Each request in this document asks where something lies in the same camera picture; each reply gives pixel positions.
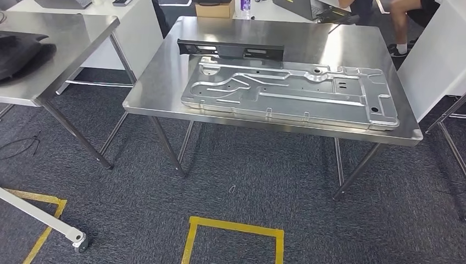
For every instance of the black plastic plate part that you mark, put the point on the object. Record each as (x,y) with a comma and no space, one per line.
(233,51)

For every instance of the stainless steel workbench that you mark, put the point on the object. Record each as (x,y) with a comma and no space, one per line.
(327,43)

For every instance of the stamped silver metal panel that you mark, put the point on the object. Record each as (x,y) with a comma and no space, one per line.
(291,94)

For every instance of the small cardboard box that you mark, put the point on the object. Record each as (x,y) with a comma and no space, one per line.
(214,10)

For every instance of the white desk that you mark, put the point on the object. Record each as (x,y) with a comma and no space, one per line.
(142,32)
(262,11)

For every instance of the clear purple-label water bottle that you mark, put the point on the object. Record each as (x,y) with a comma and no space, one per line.
(245,5)

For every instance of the grey laptop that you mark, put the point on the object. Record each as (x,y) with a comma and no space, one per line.
(295,7)
(62,3)

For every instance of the black keypad device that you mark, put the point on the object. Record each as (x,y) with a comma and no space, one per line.
(122,3)

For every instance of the stainless steel table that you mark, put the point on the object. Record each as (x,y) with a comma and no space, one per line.
(447,113)
(72,36)

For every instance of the person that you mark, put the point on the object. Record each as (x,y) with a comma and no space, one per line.
(398,22)

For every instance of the white gantry leg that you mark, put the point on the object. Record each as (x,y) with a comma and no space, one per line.
(36,213)

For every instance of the white desk panel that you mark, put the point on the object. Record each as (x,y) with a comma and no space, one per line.
(437,54)

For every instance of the black bag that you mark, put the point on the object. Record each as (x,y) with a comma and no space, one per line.
(18,54)

